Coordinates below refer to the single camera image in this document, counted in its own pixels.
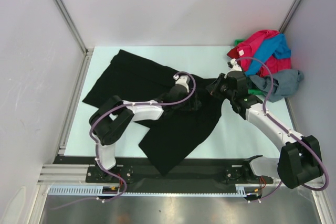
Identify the black t shirt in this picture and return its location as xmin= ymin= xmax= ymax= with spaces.
xmin=83 ymin=50 xmax=223 ymax=176

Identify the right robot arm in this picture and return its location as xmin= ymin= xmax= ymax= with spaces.
xmin=206 ymin=70 xmax=327 ymax=189

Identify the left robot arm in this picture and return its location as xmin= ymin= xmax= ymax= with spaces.
xmin=89 ymin=84 xmax=196 ymax=182

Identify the green plastic bin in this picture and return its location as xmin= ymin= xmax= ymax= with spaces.
xmin=234 ymin=39 xmax=263 ymax=95

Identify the pink t shirt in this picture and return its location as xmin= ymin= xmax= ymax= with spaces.
xmin=227 ymin=29 xmax=291 ymax=77

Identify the grey t shirt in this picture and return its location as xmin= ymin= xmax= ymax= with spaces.
xmin=248 ymin=69 xmax=304 ymax=102

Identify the blue t shirt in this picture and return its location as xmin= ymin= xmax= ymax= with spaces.
xmin=245 ymin=34 xmax=291 ymax=77

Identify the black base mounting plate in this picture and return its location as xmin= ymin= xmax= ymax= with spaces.
xmin=54 ymin=155 xmax=281 ymax=195

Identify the white slotted cable duct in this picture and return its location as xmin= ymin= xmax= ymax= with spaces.
xmin=48 ymin=185 xmax=261 ymax=197

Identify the right aluminium corner post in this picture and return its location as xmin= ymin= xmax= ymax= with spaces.
xmin=278 ymin=0 xmax=320 ymax=35

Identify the aluminium corner post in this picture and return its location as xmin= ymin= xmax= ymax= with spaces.
xmin=53 ymin=0 xmax=88 ymax=55
xmin=278 ymin=0 xmax=320 ymax=35

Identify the aluminium frame rail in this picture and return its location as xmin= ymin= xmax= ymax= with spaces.
xmin=36 ymin=163 xmax=325 ymax=193

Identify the left aluminium corner post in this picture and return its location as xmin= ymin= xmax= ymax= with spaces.
xmin=53 ymin=0 xmax=88 ymax=55

